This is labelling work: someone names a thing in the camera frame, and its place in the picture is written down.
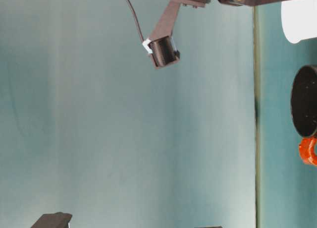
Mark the white paper cup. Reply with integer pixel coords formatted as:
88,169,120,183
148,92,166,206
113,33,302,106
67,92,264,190
280,0,317,45

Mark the blue-green table cloth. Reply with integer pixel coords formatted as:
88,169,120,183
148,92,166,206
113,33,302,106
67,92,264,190
0,0,317,228

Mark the thin black camera wire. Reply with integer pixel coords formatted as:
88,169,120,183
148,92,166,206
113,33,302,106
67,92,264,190
120,0,146,44

